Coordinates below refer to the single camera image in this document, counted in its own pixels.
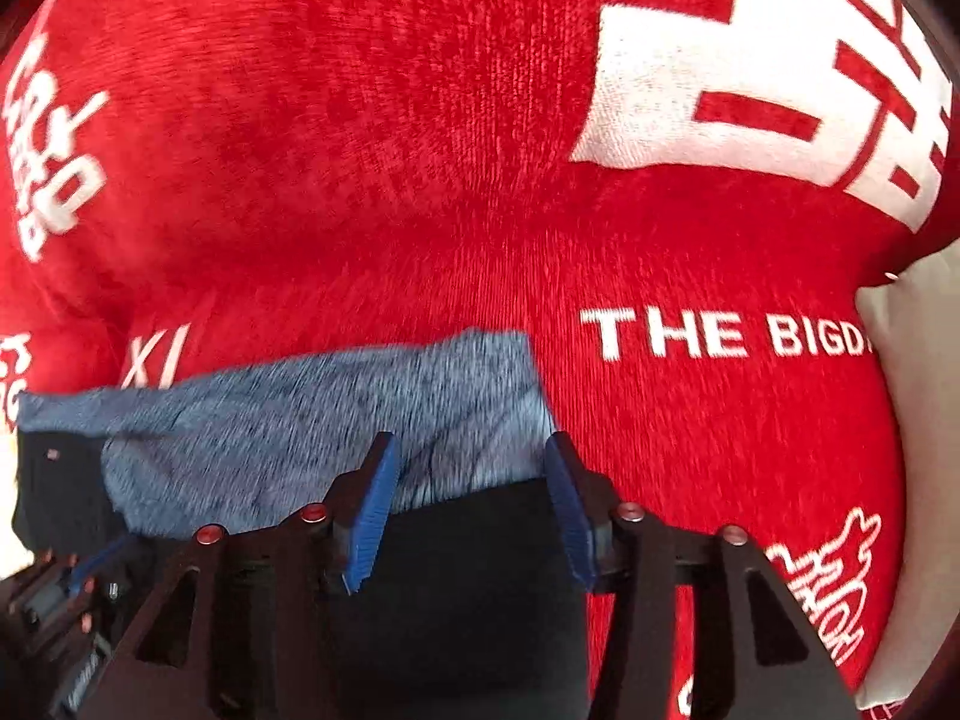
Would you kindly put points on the white pillow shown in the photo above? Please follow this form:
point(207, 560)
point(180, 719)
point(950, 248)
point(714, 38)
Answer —
point(922, 390)

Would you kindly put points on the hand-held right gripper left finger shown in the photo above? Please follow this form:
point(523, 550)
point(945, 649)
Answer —
point(371, 517)

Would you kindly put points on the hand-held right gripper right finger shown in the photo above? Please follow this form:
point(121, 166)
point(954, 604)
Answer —
point(570, 517)

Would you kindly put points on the black pants with blue trim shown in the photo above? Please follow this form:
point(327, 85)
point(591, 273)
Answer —
point(300, 427)

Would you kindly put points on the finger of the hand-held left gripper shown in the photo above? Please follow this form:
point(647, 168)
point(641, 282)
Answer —
point(56, 487)
point(97, 561)

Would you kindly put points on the red printed blanket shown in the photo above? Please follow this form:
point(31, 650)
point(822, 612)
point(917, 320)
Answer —
point(375, 165)

